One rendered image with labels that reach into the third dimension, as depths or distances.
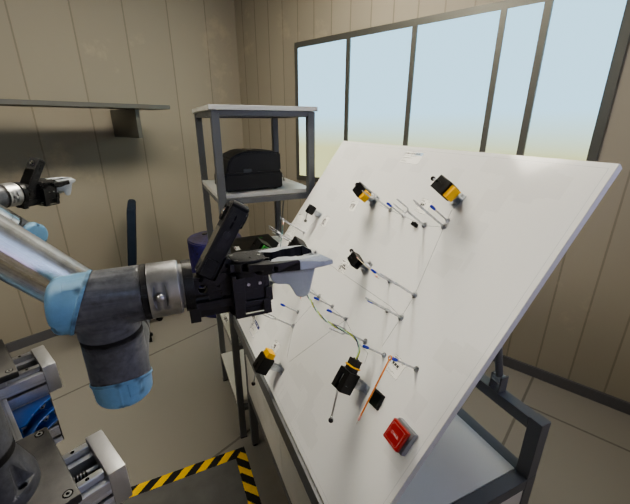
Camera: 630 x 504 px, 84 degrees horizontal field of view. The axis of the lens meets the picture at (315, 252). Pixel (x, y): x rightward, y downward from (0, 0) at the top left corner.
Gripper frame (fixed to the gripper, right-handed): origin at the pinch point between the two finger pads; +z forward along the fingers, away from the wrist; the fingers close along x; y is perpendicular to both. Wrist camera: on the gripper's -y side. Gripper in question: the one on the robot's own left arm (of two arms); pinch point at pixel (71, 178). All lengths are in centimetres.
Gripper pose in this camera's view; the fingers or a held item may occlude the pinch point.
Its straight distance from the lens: 162.5
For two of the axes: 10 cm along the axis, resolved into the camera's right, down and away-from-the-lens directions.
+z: 2.7, -3.3, 9.0
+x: 9.5, 2.2, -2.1
